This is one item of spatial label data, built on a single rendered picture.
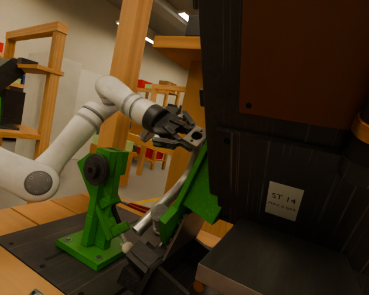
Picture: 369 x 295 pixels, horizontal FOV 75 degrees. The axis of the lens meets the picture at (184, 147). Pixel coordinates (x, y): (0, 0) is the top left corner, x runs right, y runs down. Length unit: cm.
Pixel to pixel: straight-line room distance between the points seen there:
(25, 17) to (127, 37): 686
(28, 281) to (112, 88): 48
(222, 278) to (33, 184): 48
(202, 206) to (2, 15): 751
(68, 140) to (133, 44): 57
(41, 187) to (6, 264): 17
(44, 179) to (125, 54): 66
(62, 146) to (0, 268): 29
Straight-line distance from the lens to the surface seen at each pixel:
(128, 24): 115
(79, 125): 69
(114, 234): 64
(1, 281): 64
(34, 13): 802
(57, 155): 71
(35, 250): 72
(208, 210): 46
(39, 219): 92
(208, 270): 27
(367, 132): 25
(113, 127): 108
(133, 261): 56
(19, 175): 63
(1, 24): 773
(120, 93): 69
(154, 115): 61
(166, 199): 61
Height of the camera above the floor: 127
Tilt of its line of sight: 5 degrees down
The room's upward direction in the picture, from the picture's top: 12 degrees clockwise
